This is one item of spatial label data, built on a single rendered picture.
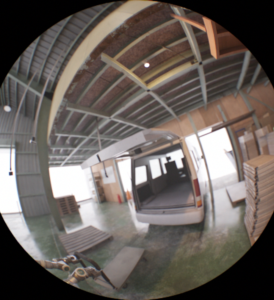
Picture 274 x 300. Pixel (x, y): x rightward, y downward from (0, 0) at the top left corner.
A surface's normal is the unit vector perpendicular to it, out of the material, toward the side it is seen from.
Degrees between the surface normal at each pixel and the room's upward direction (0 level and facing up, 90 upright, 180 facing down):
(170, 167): 93
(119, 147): 106
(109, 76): 180
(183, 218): 88
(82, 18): 158
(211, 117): 90
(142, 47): 180
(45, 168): 90
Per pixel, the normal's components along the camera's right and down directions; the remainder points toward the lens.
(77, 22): 0.01, 0.88
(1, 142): 0.76, -0.32
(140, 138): -0.46, 0.24
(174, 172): -0.58, 0.04
